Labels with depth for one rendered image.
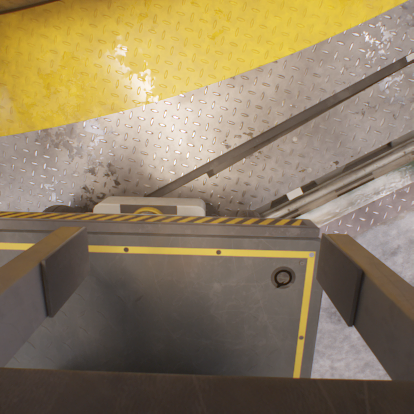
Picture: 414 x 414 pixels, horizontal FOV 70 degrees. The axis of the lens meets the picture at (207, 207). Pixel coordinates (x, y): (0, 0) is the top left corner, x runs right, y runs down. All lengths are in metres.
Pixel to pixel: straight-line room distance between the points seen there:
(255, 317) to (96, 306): 0.29
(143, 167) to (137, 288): 0.37
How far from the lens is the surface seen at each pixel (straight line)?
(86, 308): 0.62
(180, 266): 0.54
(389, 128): 0.92
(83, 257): 0.16
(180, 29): 0.83
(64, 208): 0.82
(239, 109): 0.80
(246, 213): 0.74
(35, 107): 0.92
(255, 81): 0.81
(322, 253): 0.16
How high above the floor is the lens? 0.80
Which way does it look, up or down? 75 degrees down
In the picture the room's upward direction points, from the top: 176 degrees counter-clockwise
